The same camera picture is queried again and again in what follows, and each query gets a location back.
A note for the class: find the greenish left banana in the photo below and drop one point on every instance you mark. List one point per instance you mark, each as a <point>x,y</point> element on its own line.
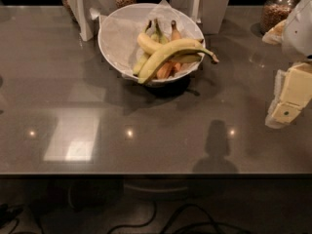
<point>144,57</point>

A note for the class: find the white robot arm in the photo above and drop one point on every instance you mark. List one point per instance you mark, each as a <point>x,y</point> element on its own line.
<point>297,34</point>

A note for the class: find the white bowl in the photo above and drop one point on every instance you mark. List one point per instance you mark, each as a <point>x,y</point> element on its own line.
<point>113,54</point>

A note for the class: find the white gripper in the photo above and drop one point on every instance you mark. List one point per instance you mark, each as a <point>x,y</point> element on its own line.
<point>298,33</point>

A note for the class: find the orange-brown ripe banana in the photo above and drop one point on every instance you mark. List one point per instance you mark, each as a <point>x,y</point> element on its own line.
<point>170,68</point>

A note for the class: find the upper yellow banana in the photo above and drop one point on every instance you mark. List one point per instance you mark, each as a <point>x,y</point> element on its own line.
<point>150,44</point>

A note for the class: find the glass jar of nuts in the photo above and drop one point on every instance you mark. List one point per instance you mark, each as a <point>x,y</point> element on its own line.
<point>274,11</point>

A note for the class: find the white paper liner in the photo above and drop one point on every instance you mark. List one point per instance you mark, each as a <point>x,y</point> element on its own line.
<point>118,33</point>

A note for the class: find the long front yellow banana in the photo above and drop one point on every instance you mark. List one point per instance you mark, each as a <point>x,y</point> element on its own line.
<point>181,50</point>

